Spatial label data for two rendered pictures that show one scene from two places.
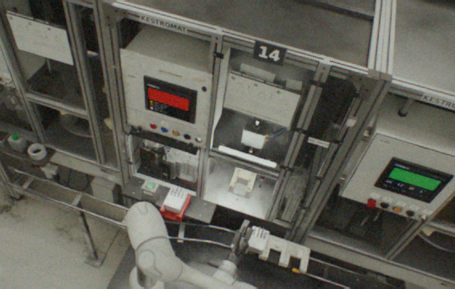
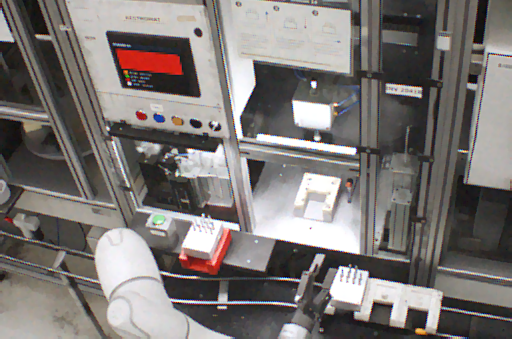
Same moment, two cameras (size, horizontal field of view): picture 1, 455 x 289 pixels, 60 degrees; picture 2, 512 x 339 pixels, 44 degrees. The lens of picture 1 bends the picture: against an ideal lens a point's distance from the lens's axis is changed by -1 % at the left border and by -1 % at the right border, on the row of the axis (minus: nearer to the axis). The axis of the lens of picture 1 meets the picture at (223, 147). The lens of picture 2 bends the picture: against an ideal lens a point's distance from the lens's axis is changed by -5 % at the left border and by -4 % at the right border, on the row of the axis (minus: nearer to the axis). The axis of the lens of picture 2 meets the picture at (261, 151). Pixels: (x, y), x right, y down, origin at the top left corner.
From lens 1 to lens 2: 0.35 m
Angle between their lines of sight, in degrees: 9
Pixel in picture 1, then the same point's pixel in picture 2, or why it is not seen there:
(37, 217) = (26, 304)
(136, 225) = (106, 264)
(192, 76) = (175, 15)
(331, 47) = not seen: outside the picture
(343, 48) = not seen: outside the picture
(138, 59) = (92, 6)
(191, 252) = (246, 326)
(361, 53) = not seen: outside the picture
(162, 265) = (146, 319)
